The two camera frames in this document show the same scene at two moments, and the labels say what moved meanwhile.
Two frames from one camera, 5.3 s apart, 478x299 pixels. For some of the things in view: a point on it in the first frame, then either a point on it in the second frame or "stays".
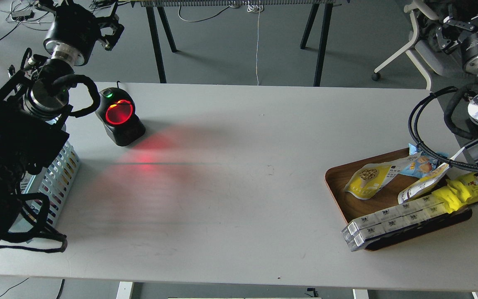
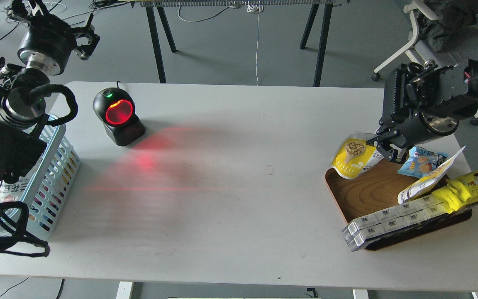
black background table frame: x=150 y=4 stays
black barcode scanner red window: x=117 y=111 stays
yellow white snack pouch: x=370 y=177 to x=351 y=154
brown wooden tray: x=338 y=178 stays
